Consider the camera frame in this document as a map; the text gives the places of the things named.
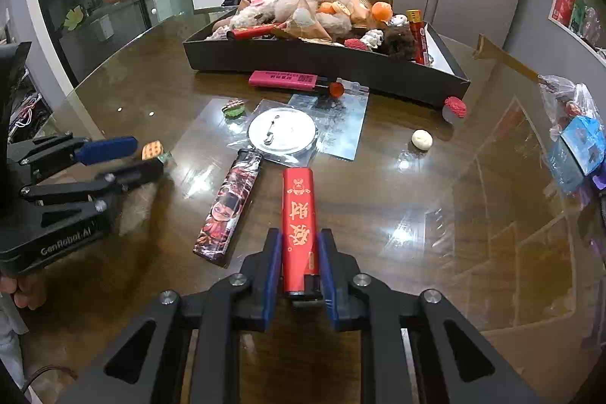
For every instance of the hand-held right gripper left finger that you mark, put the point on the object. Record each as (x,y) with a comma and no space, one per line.
(272,281)

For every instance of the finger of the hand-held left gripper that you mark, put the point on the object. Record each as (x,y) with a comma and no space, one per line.
(106,148)
(137,173)

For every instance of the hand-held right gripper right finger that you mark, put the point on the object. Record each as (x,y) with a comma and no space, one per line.
(328,281)

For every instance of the orange waffle charm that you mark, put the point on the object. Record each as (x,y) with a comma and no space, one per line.
(151,150)

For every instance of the long red lighter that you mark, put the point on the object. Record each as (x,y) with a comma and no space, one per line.
(298,224)

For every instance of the black cardboard box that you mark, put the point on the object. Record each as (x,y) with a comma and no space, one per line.
(213,56)

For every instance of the glass-topped wooden desktop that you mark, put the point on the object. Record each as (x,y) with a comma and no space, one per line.
(426,243)

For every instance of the person's left hand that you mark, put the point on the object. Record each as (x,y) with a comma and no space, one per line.
(26,290)

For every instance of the dark patterned lighter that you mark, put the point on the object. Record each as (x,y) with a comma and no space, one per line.
(229,210)

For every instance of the green round charm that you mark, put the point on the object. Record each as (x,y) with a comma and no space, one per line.
(235,109)

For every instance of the round silver badge in bag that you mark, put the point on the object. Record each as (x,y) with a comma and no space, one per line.
(281,129)

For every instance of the white round charm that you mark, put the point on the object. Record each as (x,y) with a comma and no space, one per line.
(421,140)

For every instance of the pink lighter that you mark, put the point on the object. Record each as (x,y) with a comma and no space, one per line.
(284,80)

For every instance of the white fluffy sheep plush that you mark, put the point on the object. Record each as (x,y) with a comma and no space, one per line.
(246,18)

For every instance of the orange bead charm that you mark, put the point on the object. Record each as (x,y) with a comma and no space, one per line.
(337,89)

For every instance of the red raspberry charm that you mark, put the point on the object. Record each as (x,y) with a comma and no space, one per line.
(456,108)

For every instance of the brown furry scrunchie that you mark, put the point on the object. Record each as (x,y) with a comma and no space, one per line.
(400,42)

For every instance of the purple scrunchie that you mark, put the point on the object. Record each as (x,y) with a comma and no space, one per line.
(600,182)

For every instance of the clear plastic bag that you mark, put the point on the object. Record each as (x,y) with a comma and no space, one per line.
(568,110)

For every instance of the white wall shelf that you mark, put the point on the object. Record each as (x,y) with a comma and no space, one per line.
(582,6)

